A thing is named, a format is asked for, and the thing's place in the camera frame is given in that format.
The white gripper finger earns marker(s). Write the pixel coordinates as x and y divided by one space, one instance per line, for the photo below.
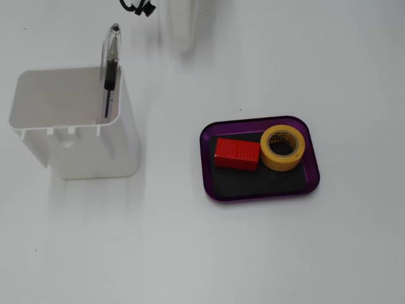
182 25

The yellow masking tape roll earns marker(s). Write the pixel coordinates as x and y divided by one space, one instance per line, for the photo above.
281 163

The clear ballpoint pen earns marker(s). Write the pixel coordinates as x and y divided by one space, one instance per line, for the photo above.
110 73

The purple metal tray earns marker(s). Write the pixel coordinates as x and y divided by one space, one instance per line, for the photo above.
235 126

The red perforated block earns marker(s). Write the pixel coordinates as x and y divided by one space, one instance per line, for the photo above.
237 153

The white plastic container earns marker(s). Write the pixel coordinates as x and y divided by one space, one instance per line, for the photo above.
95 152

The black tray mat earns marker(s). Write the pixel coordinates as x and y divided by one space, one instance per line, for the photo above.
253 183

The small black camera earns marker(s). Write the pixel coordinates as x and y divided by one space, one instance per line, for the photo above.
146 9

